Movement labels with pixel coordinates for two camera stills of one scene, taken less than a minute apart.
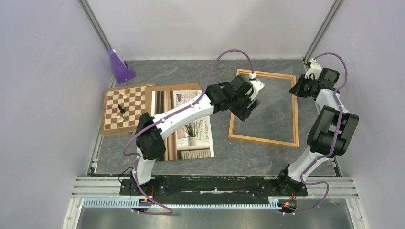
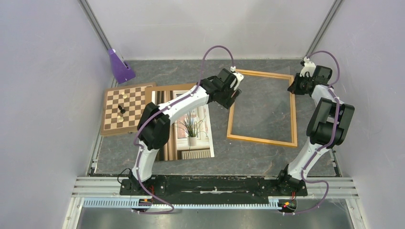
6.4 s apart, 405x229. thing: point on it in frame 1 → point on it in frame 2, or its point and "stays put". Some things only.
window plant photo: x=192 y=140 stays put
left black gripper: x=243 y=114 → x=228 y=102
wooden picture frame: x=295 y=143 stays put
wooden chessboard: x=121 y=108 stays put
